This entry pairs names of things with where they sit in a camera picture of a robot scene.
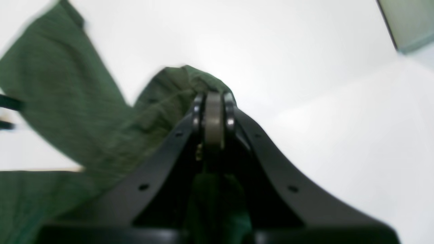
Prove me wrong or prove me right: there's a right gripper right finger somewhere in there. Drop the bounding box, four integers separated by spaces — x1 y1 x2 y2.
223 93 400 244

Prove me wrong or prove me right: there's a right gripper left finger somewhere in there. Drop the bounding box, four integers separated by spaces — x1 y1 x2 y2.
37 92 224 244

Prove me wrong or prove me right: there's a dark green t-shirt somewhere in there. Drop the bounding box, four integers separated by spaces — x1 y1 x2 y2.
0 0 231 244

